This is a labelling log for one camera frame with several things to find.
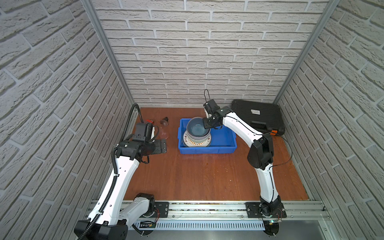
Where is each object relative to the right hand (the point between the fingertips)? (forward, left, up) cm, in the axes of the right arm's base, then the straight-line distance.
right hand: (206, 123), depth 92 cm
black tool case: (+12, -49, -14) cm, 53 cm away
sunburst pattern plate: (-8, +9, -10) cm, 16 cm away
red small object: (+15, +40, -12) cm, 44 cm away
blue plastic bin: (-5, -12, -16) cm, 21 cm away
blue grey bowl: (-1, +7, -5) cm, 9 cm away
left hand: (-17, +28, +7) cm, 34 cm away
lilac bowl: (-9, +6, -3) cm, 12 cm away
